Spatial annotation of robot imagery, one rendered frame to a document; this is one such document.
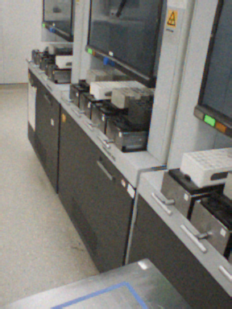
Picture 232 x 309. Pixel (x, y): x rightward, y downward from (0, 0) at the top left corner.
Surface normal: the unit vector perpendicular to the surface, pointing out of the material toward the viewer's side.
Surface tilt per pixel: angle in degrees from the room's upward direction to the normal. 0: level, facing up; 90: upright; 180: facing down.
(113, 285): 0
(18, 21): 90
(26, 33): 90
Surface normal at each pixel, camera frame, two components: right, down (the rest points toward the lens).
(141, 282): 0.10, -0.89
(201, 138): 0.40, 0.44
